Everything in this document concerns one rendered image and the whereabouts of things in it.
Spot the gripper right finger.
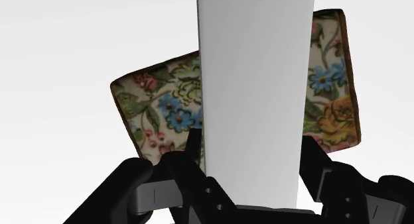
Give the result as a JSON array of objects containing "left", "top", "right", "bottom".
[{"left": 299, "top": 135, "right": 414, "bottom": 224}]

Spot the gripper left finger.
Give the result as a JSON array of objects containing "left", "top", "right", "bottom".
[{"left": 63, "top": 127, "right": 238, "bottom": 224}]

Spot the floral patterned robot stand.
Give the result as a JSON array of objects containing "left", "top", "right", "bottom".
[{"left": 109, "top": 9, "right": 362, "bottom": 174}]

